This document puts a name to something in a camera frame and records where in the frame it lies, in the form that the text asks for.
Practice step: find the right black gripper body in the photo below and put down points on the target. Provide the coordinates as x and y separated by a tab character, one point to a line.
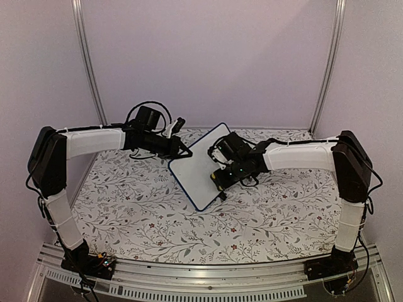
237	174

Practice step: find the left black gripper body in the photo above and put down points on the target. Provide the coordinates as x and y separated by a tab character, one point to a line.
163	150

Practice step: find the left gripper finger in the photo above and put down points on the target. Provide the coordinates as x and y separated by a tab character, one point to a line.
178	156
183	150

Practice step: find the small blue-framed whiteboard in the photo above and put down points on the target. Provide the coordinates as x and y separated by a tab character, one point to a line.
193	173

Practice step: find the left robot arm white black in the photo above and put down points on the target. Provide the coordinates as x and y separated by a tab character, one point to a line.
49	171

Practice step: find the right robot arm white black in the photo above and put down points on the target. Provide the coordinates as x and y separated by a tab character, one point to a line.
294	199

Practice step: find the floral patterned table mat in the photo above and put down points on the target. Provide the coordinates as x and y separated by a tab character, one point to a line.
132	207

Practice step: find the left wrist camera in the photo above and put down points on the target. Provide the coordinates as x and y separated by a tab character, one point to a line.
174	127

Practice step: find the wire whiteboard stand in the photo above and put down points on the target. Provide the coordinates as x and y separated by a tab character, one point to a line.
222	196

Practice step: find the front aluminium rail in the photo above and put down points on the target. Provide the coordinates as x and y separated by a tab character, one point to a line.
151	281

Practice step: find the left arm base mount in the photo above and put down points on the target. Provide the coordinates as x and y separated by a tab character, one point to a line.
101	266

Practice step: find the left aluminium frame post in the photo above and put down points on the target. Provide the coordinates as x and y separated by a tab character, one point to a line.
78	16

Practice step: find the aluminium frame post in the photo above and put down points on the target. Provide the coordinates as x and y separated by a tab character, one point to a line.
336	34
78	16

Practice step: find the right aluminium frame post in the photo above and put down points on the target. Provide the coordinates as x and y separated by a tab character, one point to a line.
336	34

